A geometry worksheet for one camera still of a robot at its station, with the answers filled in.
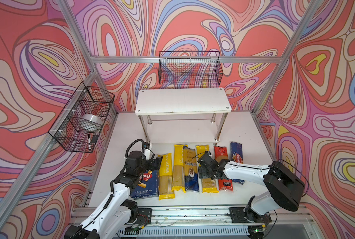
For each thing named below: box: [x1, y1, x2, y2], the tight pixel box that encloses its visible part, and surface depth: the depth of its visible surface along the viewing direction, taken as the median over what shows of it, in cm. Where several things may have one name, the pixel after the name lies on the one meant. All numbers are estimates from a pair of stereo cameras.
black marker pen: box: [87, 133, 92, 151], surface depth 74 cm
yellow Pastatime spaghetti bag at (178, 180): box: [171, 144, 188, 193], surface depth 88 cm
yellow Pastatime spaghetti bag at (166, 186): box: [158, 152, 176, 201], surface depth 84 cm
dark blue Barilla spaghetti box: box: [229, 141, 244, 164], surface depth 95 cm
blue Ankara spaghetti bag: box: [182, 145, 200, 193], surface depth 87 cm
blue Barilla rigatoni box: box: [130, 169, 160, 200], surface depth 78 cm
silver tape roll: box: [80, 113, 103, 126], surface depth 73 cm
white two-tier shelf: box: [135, 87, 232, 146], surface depth 86 cm
